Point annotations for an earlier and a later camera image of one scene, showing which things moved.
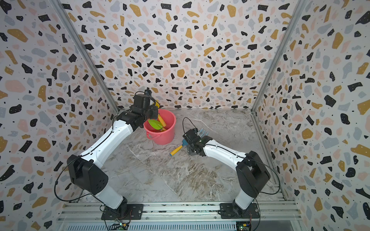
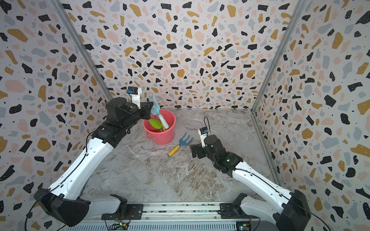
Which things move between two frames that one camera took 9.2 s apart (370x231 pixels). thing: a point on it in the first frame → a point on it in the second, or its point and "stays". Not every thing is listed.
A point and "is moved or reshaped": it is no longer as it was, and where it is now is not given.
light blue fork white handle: (201, 133) is moved or reshaped
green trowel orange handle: (156, 124) stays
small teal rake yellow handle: (184, 143) stays
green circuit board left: (121, 226) stays
